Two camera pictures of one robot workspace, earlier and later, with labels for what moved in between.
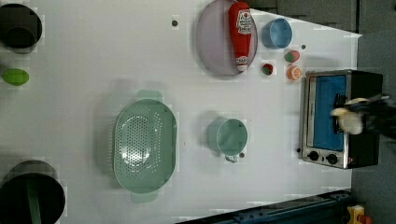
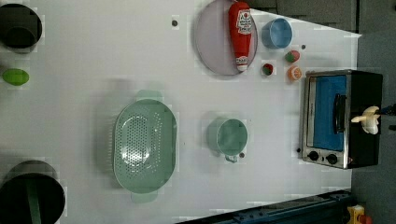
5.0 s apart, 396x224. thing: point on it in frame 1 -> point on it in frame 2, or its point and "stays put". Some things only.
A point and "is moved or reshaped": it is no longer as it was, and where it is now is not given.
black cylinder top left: x=21 y=27 stays put
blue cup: x=276 y=33 stays put
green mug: x=228 y=137 stays put
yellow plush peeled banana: x=350 y=120 is moved or reshaped
